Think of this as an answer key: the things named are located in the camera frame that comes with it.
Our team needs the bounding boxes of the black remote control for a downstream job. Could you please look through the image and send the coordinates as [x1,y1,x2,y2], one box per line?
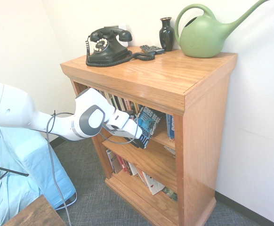
[139,44,165,55]

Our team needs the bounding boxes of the light blue cloth cover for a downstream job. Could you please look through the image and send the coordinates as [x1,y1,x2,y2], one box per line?
[0,126,78,226]

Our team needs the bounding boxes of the dark green photo book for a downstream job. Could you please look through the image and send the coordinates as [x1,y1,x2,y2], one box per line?
[161,186,178,202]

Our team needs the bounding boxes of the bright blue book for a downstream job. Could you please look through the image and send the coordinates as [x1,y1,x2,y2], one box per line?
[165,113,176,142]

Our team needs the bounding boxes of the wooden bookshelf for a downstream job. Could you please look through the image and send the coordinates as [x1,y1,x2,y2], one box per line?
[60,46,238,226]

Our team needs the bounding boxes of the loose white papers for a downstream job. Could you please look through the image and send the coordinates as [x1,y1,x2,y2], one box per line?
[164,145,176,156]

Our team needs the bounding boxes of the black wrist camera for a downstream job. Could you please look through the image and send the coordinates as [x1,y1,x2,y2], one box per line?
[125,109,139,121]

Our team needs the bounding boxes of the black and green book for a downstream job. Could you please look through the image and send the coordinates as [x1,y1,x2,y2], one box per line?
[110,94,119,110]

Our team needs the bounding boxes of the dark wooden table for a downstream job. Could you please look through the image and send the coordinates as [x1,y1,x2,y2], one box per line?
[2,194,67,226]

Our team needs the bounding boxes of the white book with red print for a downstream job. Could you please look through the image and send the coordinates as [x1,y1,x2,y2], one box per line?
[141,171,166,195]

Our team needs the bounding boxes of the red thin book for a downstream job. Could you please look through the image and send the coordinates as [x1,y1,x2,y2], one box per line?
[115,154,129,174]

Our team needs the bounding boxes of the grey and white book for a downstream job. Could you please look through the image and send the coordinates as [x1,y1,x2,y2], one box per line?
[105,148,123,175]

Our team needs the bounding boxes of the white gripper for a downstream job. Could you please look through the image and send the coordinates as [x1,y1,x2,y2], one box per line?
[104,110,144,146]

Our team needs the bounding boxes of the orange book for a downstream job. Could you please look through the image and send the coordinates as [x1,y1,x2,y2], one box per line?
[124,98,135,112]

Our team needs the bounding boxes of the black rotary telephone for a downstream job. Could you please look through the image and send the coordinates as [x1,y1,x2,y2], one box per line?
[85,26,156,68]

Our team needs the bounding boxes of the black metal stand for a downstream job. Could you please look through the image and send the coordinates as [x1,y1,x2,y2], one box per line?
[0,163,30,186]

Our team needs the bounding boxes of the green plastic watering can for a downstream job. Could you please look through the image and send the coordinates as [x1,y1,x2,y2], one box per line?
[174,0,272,58]

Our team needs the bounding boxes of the black glossy vase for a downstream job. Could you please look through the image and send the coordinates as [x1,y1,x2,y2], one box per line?
[159,16,175,52]

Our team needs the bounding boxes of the blue Greg Bear paperback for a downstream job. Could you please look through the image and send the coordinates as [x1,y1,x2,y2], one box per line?
[129,105,163,150]

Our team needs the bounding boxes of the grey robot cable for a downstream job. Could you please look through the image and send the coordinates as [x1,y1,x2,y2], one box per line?
[46,110,139,226]

